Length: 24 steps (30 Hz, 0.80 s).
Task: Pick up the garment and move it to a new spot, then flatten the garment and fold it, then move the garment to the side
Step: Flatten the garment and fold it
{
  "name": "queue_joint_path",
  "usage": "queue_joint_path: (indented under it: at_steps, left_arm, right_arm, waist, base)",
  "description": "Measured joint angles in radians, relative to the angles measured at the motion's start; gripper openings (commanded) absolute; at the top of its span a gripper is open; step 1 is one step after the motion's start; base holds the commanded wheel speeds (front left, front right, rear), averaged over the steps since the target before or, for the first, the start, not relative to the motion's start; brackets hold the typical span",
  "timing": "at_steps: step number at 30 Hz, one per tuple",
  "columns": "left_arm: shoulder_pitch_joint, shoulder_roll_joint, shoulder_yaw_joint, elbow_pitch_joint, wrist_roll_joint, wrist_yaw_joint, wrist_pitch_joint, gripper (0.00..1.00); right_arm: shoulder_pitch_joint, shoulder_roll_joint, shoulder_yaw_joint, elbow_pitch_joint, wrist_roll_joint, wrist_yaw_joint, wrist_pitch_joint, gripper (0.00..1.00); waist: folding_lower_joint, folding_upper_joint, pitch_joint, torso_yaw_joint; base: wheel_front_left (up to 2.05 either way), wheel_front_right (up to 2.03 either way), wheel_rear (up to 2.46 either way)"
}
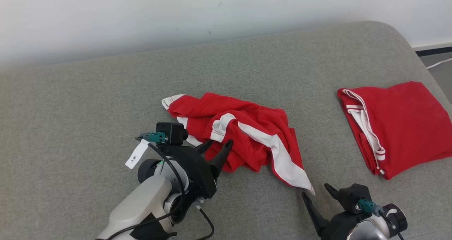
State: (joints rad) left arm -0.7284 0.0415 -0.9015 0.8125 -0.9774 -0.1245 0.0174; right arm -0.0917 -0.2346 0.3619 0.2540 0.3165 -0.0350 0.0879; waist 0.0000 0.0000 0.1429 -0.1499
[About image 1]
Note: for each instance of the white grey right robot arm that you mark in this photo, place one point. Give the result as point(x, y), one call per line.
point(378, 226)

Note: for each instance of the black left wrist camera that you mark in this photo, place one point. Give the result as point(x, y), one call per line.
point(171, 132)

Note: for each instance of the red shorts white trim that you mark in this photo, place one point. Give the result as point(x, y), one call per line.
point(254, 127)

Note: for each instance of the red Bulls 23 jersey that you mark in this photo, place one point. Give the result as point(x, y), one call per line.
point(406, 127)

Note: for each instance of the black white baseboard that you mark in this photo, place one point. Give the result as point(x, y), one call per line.
point(432, 49)

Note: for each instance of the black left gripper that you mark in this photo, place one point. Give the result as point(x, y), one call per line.
point(197, 173)

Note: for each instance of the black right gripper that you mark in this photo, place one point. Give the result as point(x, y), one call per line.
point(339, 226)

